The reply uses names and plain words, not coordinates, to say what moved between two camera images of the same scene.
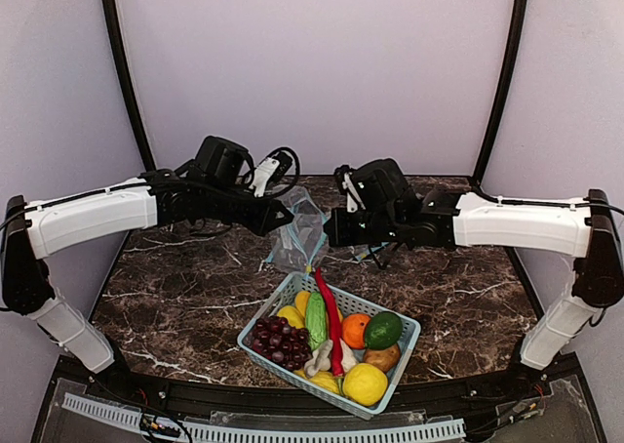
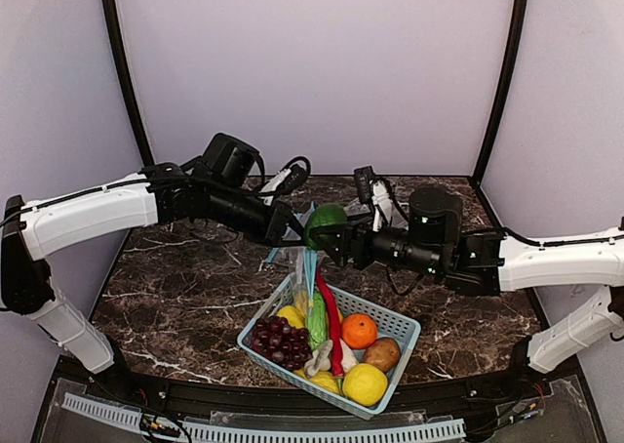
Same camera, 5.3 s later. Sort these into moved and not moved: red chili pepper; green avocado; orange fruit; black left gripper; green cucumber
Moved: green avocado
Not moved: green cucumber; black left gripper; orange fruit; red chili pepper
